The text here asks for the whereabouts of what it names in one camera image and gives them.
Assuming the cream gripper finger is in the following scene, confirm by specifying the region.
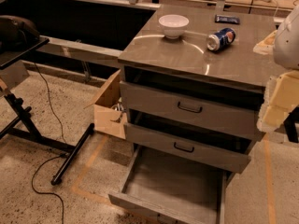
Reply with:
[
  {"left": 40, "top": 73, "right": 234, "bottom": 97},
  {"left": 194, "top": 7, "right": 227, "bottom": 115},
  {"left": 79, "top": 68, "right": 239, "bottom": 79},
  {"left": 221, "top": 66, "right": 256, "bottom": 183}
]
[{"left": 253, "top": 31, "right": 277, "bottom": 55}]

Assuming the grey drawer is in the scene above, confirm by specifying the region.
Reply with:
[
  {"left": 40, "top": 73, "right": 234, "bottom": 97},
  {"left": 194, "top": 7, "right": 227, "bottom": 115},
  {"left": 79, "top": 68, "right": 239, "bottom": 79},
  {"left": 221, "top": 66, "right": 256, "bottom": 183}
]
[
  {"left": 124, "top": 123, "right": 250, "bottom": 173},
  {"left": 109, "top": 147, "right": 226, "bottom": 224},
  {"left": 120, "top": 81, "right": 262, "bottom": 140}
]

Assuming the black metal stand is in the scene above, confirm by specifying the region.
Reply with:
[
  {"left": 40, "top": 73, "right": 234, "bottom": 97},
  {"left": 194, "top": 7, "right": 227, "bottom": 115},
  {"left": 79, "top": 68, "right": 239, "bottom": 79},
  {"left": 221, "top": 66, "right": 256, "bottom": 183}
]
[{"left": 0, "top": 38, "right": 94, "bottom": 186}]

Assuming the dark blue snack packet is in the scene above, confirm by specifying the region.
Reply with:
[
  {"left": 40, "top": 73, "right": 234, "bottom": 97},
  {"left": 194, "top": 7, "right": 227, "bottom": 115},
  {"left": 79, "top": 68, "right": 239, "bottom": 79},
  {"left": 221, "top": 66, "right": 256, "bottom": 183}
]
[{"left": 214, "top": 15, "right": 240, "bottom": 24}]

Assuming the brown cardboard box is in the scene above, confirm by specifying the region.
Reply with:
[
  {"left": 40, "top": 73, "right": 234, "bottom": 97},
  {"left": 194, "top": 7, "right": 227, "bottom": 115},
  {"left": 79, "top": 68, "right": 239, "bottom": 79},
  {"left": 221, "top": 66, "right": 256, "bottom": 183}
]
[{"left": 87, "top": 71, "right": 127, "bottom": 139}]

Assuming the white ceramic bowl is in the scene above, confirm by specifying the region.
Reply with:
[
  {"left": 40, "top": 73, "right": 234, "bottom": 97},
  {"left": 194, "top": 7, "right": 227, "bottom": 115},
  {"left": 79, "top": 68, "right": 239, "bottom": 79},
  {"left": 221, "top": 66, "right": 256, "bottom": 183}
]
[{"left": 158, "top": 14, "right": 189, "bottom": 39}]

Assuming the grey middle drawer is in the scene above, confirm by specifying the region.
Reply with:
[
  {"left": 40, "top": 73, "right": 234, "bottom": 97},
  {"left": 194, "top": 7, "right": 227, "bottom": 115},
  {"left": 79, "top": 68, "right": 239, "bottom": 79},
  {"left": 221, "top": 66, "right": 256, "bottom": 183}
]
[{"left": 124, "top": 123, "right": 250, "bottom": 173}]

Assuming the black floor cable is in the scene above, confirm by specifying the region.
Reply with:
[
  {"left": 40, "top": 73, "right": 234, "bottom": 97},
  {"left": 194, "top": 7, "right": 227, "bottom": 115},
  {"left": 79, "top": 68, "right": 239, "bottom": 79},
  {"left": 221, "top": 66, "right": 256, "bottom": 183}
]
[{"left": 31, "top": 63, "right": 68, "bottom": 224}]

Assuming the dark round device on stand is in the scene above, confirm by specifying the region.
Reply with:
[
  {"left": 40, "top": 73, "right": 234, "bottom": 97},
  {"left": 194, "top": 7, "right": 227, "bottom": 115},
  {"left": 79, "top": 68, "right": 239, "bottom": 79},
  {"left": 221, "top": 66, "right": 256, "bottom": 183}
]
[{"left": 0, "top": 15, "right": 40, "bottom": 52}]

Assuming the grey metal drawer cabinet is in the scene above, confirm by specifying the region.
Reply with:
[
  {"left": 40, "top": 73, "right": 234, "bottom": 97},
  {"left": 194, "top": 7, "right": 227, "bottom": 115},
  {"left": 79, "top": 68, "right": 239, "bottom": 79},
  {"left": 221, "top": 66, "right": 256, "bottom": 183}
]
[{"left": 117, "top": 4, "right": 291, "bottom": 185}]

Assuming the grey top drawer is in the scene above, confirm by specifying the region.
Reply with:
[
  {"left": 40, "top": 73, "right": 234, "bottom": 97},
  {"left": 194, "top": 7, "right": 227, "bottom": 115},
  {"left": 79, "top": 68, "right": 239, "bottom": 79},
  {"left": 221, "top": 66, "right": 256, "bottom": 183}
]
[{"left": 120, "top": 81, "right": 262, "bottom": 140}]

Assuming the grey bottom drawer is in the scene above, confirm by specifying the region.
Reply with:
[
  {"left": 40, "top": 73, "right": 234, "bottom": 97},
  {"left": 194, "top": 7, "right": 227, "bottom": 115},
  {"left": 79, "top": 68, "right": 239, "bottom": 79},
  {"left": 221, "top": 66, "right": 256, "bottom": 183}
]
[{"left": 109, "top": 147, "right": 226, "bottom": 224}]

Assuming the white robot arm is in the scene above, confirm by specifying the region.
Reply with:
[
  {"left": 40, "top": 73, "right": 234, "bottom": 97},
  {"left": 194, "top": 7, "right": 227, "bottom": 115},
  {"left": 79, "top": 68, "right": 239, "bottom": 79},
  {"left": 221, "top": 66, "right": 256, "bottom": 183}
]
[{"left": 253, "top": 6, "right": 299, "bottom": 133}]

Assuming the blue pepsi can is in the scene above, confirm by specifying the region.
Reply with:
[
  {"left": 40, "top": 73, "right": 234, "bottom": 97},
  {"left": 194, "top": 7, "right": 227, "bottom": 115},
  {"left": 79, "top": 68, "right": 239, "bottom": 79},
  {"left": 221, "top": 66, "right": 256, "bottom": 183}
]
[{"left": 206, "top": 28, "right": 235, "bottom": 52}]

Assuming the grey metal rail bench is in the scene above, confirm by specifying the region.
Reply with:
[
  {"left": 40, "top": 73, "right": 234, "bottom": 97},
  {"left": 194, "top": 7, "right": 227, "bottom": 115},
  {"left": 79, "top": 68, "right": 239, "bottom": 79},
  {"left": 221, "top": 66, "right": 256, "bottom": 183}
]
[{"left": 38, "top": 36, "right": 121, "bottom": 68}]

